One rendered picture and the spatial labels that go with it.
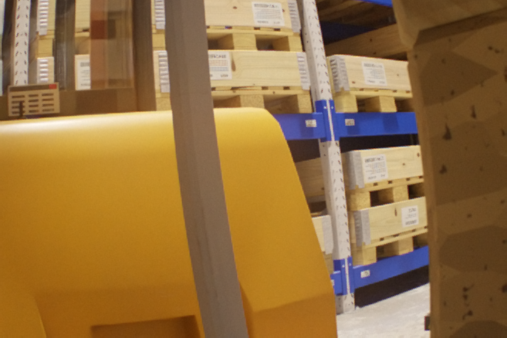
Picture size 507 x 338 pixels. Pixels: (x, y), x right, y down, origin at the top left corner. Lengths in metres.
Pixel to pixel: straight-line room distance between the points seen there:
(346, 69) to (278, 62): 0.50
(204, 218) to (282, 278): 0.38
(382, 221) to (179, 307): 3.34
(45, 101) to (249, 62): 2.50
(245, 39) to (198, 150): 3.06
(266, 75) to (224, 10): 0.43
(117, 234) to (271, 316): 0.30
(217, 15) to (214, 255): 3.04
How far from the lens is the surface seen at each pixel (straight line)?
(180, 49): 0.95
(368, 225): 4.34
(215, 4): 3.93
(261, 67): 3.98
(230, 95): 3.84
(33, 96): 1.56
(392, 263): 4.53
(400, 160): 4.63
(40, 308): 1.06
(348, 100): 4.34
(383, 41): 5.27
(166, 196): 1.21
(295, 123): 4.07
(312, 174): 4.58
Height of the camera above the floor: 0.69
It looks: 5 degrees up
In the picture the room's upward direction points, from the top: 7 degrees counter-clockwise
